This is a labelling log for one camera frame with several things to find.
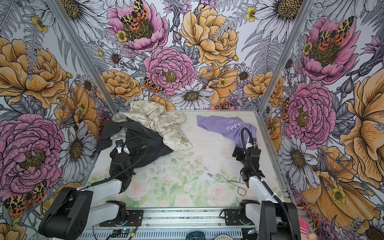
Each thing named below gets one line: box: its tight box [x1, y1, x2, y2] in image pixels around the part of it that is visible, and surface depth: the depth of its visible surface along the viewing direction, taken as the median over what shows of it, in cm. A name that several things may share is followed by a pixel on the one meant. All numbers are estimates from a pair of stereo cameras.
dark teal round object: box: [185, 231, 206, 240], surface depth 65 cm
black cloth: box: [97, 119, 174, 169], surface depth 100 cm
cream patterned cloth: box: [112, 100, 193, 152], surface depth 105 cm
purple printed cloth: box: [196, 115, 258, 148], surface depth 111 cm
